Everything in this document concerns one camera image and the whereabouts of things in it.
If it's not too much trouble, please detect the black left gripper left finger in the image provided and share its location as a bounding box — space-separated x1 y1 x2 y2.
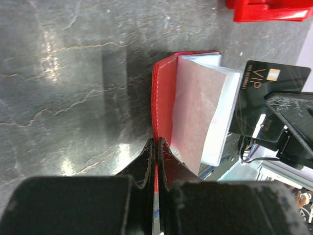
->
0 139 156 235

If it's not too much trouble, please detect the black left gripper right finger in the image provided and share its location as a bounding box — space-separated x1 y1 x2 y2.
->
157 138 309 235

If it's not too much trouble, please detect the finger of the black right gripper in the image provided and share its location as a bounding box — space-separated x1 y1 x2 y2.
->
265 92 313 154

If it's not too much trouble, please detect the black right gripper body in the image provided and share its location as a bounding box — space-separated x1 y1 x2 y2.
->
238 130 313 170

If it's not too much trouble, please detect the red leather card holder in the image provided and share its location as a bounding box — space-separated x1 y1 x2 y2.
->
151 50 243 211

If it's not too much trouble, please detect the red plastic bin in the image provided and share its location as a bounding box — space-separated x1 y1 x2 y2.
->
225 0 313 23

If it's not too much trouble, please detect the aluminium front frame rail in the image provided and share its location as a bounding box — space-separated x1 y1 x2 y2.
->
210 158 313 190

